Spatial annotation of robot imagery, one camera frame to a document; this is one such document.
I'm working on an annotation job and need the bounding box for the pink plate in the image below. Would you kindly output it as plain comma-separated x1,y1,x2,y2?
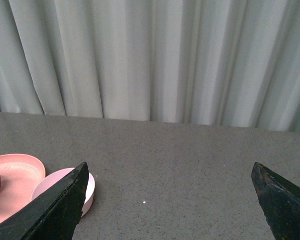
0,153,46,223

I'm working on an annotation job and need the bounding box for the white curtain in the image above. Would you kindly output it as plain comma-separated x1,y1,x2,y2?
0,0,300,132

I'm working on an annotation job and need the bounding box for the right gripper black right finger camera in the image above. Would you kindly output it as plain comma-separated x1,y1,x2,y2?
251,162,300,240

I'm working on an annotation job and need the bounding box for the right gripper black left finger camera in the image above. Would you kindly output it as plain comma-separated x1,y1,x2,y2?
0,162,89,240

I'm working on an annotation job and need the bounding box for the light pink bowl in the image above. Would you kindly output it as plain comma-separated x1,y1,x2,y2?
31,167,95,217

